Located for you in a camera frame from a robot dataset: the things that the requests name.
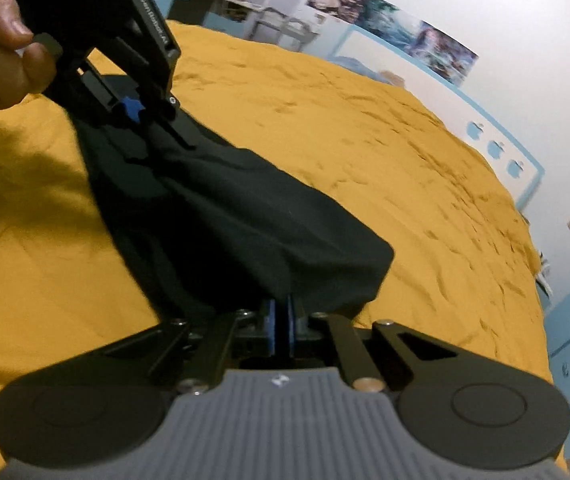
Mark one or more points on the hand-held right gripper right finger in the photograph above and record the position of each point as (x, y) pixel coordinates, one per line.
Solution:
(290, 322)

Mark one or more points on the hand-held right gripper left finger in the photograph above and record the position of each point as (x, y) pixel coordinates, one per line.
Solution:
(271, 322)

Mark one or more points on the white blue bed headboard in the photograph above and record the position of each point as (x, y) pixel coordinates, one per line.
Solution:
(495, 125)

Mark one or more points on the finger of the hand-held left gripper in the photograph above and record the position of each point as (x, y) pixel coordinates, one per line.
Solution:
(129, 109)
(177, 127)

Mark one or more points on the mustard yellow quilt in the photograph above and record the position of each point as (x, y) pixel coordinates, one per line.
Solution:
(365, 160)

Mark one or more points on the grey metal chair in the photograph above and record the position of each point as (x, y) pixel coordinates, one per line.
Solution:
(282, 30)

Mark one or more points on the black pants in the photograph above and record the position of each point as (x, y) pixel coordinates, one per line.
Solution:
(245, 220)

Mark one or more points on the blue desk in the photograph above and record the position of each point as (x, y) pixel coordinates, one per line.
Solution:
(225, 17)

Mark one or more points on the blue pillow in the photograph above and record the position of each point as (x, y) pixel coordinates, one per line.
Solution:
(365, 67)

